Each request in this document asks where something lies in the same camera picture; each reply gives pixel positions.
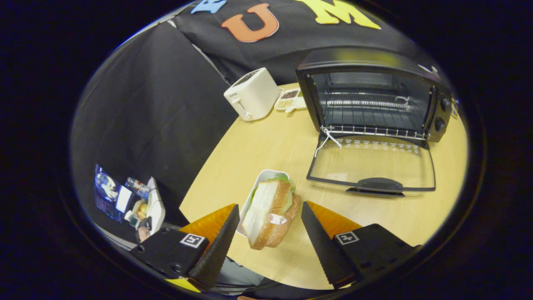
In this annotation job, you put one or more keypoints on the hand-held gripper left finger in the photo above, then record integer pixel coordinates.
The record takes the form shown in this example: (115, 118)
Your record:
(216, 250)

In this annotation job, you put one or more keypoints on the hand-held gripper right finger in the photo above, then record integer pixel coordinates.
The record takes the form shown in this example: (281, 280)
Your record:
(327, 250)

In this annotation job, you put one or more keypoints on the sandwich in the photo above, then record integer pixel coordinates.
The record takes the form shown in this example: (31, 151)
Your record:
(266, 208)

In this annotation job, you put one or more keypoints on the black toaster oven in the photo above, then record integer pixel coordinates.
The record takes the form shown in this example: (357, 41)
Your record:
(366, 56)

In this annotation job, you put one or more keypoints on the white pop-up toaster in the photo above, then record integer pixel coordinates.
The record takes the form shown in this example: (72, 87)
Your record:
(254, 93)

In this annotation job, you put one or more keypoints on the person's grey clothing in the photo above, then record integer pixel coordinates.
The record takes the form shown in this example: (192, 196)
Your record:
(241, 275)

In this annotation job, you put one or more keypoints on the white rectangular tray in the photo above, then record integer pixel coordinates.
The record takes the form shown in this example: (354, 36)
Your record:
(266, 173)

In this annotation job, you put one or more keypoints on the small clear bottle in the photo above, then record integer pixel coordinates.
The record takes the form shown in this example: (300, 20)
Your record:
(136, 184)

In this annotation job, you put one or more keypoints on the white divided dish with grains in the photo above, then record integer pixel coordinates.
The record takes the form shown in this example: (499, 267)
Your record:
(287, 100)

